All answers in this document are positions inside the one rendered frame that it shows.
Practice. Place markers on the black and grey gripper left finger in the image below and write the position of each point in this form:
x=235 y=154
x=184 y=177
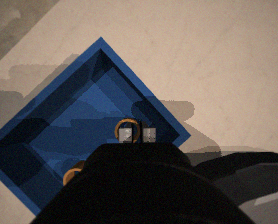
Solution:
x=126 y=134

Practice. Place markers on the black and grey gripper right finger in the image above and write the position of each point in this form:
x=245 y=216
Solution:
x=147 y=134

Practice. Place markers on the bronze bushing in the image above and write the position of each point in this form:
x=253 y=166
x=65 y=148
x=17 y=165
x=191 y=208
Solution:
x=136 y=136
x=71 y=173

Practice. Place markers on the blue square tray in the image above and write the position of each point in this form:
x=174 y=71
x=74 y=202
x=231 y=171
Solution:
x=71 y=117

